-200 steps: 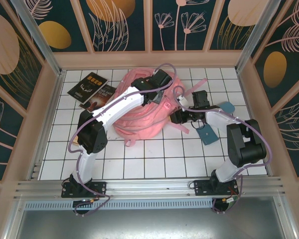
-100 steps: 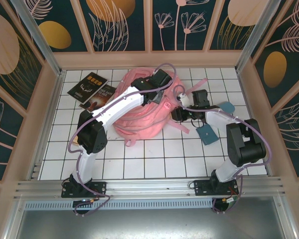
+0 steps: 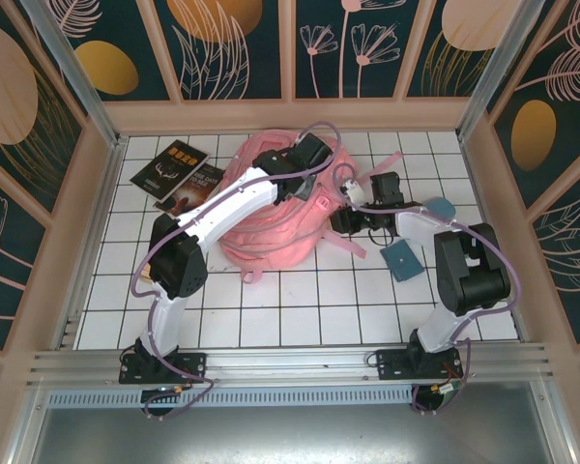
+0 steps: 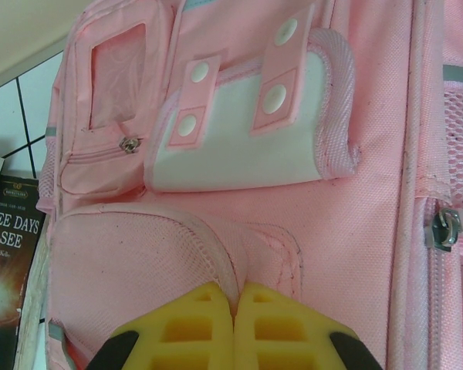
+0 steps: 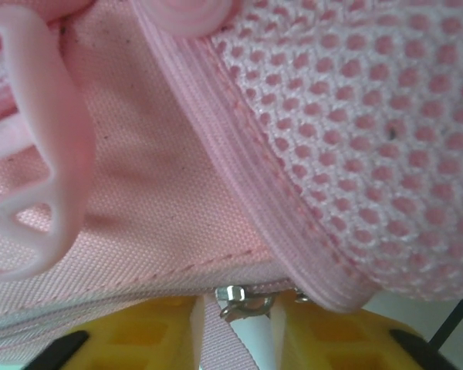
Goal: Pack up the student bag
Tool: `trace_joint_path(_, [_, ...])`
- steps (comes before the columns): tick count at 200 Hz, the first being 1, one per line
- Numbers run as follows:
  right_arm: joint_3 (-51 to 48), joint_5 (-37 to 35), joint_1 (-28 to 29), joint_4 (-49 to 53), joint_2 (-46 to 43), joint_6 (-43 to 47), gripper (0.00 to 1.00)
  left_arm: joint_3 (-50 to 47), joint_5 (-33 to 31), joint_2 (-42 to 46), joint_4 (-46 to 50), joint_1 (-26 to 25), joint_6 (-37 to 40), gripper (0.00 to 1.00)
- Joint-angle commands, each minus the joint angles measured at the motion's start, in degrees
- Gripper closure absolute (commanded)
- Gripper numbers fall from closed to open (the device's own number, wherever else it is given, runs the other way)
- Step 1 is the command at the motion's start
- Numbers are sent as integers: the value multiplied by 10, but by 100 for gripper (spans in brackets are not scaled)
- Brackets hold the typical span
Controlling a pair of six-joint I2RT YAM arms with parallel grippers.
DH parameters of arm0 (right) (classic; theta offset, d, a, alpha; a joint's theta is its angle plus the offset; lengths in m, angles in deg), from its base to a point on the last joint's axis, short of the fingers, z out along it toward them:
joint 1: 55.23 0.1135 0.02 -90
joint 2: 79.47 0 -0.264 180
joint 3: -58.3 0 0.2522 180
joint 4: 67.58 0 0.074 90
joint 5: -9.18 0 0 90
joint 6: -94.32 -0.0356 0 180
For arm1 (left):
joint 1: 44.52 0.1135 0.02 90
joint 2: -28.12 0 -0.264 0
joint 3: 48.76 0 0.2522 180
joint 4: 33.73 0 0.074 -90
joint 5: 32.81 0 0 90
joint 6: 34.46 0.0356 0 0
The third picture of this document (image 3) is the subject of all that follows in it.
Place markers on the aluminium corner post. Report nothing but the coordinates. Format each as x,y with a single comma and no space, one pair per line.
78,72
502,72

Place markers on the black book gold Chinese title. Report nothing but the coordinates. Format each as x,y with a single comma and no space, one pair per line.
166,169

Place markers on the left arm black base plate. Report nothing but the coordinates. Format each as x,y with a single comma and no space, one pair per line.
193,367

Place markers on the pink student backpack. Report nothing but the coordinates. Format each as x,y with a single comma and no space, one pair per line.
270,232

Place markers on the grey metal sheet panel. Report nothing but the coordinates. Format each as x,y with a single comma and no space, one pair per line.
290,435

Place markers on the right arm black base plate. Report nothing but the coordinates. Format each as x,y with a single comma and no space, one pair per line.
391,365

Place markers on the aluminium side rail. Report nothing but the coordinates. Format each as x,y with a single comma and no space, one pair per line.
93,241

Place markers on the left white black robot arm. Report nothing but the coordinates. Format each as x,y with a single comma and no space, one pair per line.
237,203

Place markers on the aluminium mounting rail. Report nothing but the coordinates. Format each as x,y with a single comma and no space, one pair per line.
295,360

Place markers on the flat teal snap wallet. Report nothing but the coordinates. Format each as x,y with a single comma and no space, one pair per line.
401,261

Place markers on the dark book white English title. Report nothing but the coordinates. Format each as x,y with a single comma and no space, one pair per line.
200,186

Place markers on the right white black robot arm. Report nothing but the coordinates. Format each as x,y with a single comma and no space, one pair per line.
464,270

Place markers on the tan paperback book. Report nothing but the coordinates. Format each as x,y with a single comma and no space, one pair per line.
148,273

